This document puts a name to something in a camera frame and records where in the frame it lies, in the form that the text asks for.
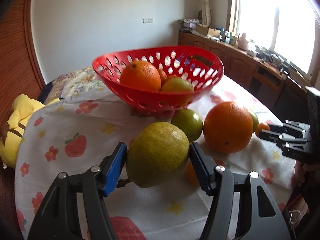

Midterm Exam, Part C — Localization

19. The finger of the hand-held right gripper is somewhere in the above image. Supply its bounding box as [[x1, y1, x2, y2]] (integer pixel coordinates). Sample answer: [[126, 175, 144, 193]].
[[282, 120, 311, 133], [259, 129, 309, 147]]

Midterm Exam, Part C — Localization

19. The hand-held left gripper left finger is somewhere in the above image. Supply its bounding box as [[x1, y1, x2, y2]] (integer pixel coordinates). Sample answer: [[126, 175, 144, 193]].
[[27, 142, 128, 240]]

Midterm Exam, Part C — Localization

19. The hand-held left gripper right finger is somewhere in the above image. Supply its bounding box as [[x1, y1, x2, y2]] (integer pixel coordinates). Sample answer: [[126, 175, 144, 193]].
[[189, 142, 292, 240]]

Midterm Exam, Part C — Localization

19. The green jujube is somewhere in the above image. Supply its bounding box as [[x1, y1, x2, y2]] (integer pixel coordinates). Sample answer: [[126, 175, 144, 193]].
[[249, 110, 259, 133], [161, 77, 195, 93]]

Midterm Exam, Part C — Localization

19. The large orange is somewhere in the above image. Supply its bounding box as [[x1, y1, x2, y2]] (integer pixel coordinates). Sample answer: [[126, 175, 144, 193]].
[[203, 101, 254, 155], [120, 60, 162, 92]]

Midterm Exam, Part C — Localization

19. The large yellow-green lemon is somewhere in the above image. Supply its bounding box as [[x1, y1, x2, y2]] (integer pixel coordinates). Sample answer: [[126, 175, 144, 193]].
[[126, 121, 190, 188]]

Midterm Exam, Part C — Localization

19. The small green lime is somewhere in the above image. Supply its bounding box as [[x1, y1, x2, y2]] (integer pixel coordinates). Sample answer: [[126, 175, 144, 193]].
[[171, 109, 203, 143]]

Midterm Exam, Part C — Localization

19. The red perforated plastic basket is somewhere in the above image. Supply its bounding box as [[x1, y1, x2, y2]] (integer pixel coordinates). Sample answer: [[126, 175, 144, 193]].
[[92, 45, 224, 117]]

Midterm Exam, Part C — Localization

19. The person's right hand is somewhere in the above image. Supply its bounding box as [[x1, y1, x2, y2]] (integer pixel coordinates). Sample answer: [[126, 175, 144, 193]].
[[294, 161, 320, 193]]

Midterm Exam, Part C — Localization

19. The white strawberry flower cloth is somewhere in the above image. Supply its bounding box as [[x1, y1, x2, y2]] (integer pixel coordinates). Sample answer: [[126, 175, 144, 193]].
[[14, 80, 298, 240]]

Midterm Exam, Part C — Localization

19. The long wooden cabinet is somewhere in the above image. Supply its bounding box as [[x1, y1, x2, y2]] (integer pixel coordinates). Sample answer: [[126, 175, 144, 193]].
[[178, 29, 313, 115]]

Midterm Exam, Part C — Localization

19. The pink bottle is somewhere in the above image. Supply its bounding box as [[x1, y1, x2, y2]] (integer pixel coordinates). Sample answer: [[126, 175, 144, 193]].
[[237, 32, 248, 49]]

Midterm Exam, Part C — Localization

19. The floral bed blanket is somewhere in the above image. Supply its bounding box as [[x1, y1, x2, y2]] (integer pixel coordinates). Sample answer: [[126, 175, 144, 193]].
[[37, 66, 110, 105]]

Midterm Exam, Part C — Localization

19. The window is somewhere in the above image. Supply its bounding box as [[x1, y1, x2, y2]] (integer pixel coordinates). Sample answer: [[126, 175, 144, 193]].
[[226, 0, 320, 78]]

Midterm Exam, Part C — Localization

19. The yellow plush toy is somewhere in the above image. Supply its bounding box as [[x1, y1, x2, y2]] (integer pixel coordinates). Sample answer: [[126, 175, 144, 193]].
[[0, 94, 60, 167]]

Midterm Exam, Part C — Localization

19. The open cardboard box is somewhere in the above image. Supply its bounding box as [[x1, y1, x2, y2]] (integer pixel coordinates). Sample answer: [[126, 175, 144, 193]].
[[195, 24, 221, 37]]

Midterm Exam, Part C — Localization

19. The pile of folded cloths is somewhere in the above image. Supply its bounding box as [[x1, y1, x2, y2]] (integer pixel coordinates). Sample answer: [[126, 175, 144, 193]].
[[178, 19, 202, 30]]

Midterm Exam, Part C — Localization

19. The checked beige curtain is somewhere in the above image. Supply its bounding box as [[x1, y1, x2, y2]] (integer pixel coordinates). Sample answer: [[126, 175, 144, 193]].
[[199, 0, 213, 27]]

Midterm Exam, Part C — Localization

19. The brown wooden wardrobe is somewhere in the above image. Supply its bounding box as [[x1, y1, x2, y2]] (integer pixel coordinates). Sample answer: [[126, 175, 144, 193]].
[[0, 0, 49, 105]]

